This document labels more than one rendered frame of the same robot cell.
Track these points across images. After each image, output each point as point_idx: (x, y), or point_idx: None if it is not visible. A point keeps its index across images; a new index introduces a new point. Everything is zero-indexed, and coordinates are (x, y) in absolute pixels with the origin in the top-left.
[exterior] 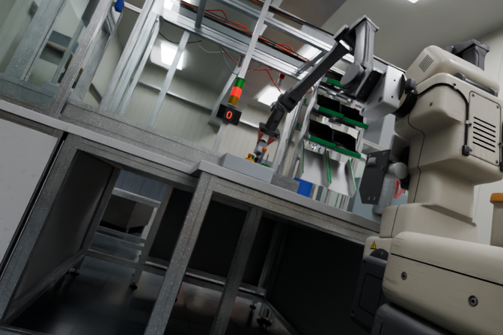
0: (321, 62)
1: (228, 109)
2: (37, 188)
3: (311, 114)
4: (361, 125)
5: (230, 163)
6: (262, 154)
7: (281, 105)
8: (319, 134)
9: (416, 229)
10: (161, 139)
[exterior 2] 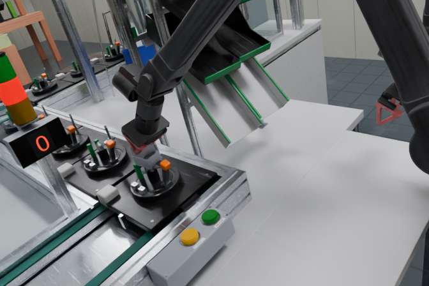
0: (223, 0)
1: (32, 136)
2: None
3: None
4: None
5: (180, 281)
6: (166, 173)
7: (156, 96)
8: (175, 23)
9: None
10: None
